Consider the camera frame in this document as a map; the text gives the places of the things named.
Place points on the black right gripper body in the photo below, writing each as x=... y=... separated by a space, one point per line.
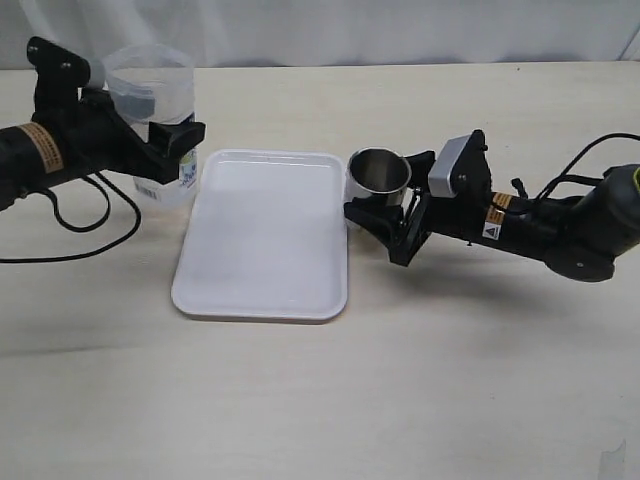
x=458 y=217

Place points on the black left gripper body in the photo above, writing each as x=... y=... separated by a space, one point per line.
x=83 y=122

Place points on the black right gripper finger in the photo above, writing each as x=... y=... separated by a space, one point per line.
x=420 y=165
x=386 y=223

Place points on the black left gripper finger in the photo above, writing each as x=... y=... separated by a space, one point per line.
x=166 y=146
x=133 y=106

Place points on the clear plastic cup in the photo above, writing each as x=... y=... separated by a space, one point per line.
x=166 y=74

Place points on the stainless steel cup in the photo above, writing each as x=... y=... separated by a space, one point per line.
x=379 y=174

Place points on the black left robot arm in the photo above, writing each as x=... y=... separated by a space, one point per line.
x=31 y=161

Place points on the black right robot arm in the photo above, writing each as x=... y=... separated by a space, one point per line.
x=576 y=225

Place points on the white backdrop curtain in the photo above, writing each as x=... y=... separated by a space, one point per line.
x=323 y=33

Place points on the white plastic tray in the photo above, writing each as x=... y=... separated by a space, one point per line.
x=266 y=238

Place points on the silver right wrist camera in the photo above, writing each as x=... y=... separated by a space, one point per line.
x=439 y=177

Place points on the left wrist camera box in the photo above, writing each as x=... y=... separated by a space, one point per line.
x=96 y=74

